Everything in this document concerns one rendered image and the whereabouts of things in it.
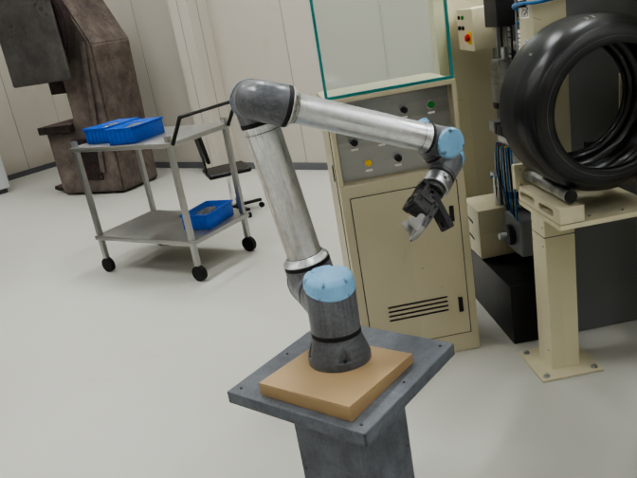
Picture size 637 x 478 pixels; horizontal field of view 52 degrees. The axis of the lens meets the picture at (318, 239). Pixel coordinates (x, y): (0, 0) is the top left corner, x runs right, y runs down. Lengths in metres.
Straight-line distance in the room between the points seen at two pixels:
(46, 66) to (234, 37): 2.07
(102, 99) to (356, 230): 5.44
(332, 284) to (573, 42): 1.07
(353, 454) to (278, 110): 1.00
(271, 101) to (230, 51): 6.04
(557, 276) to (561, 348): 0.34
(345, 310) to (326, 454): 0.47
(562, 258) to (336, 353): 1.26
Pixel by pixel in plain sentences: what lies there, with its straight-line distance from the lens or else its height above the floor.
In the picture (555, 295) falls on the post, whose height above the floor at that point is 0.36.
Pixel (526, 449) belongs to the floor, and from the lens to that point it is 2.64.
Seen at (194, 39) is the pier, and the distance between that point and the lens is 7.79.
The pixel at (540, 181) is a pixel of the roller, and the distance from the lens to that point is 2.53.
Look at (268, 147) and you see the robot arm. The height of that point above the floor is 1.27.
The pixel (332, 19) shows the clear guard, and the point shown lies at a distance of 2.77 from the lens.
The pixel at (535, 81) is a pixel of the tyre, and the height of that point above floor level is 1.30.
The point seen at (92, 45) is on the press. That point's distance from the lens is 7.92.
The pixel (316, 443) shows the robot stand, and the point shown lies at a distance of 2.09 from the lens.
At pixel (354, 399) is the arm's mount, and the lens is 1.79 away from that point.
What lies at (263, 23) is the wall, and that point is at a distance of 7.43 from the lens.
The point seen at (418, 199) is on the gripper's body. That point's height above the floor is 1.03.
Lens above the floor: 1.61
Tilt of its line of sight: 19 degrees down
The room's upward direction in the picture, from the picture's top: 10 degrees counter-clockwise
